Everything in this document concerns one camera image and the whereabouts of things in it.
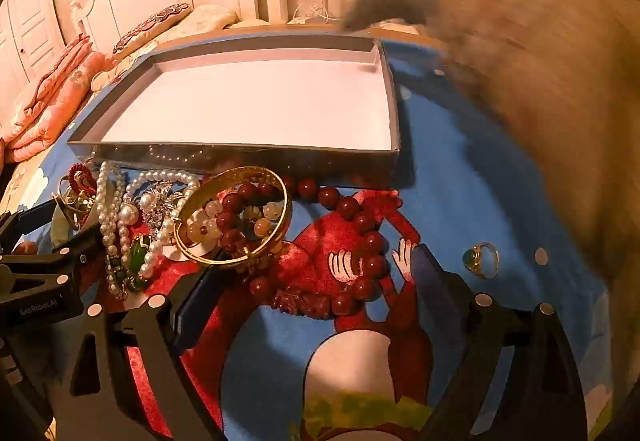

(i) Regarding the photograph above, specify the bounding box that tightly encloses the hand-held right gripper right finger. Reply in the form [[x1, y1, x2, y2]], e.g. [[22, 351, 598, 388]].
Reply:
[[412, 243, 588, 441]]

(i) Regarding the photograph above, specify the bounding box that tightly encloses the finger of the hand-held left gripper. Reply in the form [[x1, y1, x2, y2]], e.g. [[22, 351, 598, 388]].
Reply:
[[0, 198, 58, 243], [0, 225, 103, 294]]

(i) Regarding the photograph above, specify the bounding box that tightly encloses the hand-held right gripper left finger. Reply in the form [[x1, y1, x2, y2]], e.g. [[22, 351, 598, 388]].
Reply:
[[50, 261, 236, 441]]

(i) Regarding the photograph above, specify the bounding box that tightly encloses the red and gold knot ornament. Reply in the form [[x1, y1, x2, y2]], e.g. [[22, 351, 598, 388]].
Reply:
[[56, 162, 100, 228]]

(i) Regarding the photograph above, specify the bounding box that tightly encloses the cream bead bracelet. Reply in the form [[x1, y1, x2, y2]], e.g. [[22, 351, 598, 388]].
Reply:
[[179, 200, 284, 248]]

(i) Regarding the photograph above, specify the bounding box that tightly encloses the silver rhinestone brooch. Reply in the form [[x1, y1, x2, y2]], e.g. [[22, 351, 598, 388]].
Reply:
[[139, 180, 187, 228]]

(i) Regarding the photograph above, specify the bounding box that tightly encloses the dark red bead necklace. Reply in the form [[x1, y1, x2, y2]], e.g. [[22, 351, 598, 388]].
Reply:
[[220, 176, 403, 322]]

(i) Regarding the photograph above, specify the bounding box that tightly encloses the gold bangle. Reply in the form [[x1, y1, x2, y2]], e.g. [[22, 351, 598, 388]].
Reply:
[[172, 166, 294, 270]]

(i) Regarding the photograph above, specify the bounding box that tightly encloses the shallow grey cardboard box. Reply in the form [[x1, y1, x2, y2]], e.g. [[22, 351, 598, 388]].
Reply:
[[67, 34, 402, 187]]

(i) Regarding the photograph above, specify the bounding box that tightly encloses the person's right forearm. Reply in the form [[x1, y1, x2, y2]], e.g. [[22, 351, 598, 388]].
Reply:
[[425, 0, 640, 294]]

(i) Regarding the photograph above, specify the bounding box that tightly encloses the green jade pendant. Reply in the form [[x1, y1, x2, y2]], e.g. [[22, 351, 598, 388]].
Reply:
[[126, 235, 155, 293]]

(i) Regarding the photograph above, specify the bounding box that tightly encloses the blue printed cartoon cloth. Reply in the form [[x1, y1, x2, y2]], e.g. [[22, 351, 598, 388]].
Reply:
[[0, 37, 618, 441]]

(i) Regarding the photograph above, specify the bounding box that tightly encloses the pink folded quilt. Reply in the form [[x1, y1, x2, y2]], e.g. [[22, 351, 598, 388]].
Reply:
[[0, 35, 108, 164]]

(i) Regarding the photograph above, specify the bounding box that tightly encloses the white wardrobe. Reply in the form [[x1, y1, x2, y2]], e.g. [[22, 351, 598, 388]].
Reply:
[[0, 0, 66, 122]]

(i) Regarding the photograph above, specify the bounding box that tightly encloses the embroidered flat pillow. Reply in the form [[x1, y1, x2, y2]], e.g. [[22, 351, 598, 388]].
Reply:
[[111, 2, 195, 56]]

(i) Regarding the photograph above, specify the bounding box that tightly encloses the cream patterned pillow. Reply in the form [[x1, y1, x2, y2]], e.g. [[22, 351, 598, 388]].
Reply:
[[90, 4, 241, 92]]

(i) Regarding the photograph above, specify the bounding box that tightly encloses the gold ring with green stone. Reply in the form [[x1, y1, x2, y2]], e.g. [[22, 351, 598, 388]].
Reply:
[[461, 241, 501, 280]]

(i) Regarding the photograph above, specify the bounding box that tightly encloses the white pearl necklace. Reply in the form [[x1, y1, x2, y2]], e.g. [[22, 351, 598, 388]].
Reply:
[[95, 160, 202, 303]]

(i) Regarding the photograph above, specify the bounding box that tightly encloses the white charger with cable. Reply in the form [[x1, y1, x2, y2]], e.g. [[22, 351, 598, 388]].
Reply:
[[292, 0, 333, 24]]

